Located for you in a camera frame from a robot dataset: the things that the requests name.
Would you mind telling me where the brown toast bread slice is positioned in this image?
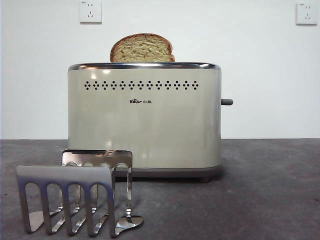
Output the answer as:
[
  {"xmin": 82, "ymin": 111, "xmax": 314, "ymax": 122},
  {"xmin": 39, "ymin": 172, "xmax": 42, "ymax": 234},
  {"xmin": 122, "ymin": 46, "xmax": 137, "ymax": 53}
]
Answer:
[{"xmin": 109, "ymin": 33, "xmax": 176, "ymax": 63}]

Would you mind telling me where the cream two-slot toaster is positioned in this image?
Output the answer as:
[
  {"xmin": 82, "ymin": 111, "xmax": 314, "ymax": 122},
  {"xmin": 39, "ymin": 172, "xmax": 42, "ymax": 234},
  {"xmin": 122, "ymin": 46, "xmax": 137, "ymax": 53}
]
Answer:
[{"xmin": 67, "ymin": 62, "xmax": 223, "ymax": 183}]

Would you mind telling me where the shiny metal toast rack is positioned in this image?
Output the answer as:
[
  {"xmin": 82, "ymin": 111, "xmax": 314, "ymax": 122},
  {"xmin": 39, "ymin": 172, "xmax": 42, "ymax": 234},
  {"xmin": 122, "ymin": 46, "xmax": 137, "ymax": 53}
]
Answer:
[{"xmin": 15, "ymin": 149, "xmax": 145, "ymax": 238}]

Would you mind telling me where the white wall socket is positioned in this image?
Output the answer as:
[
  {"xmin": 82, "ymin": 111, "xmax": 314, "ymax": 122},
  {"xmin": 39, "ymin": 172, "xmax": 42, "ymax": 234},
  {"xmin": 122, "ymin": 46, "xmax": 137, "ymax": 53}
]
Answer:
[
  {"xmin": 295, "ymin": 2, "xmax": 318, "ymax": 26},
  {"xmin": 79, "ymin": 0, "xmax": 103, "ymax": 25}
]

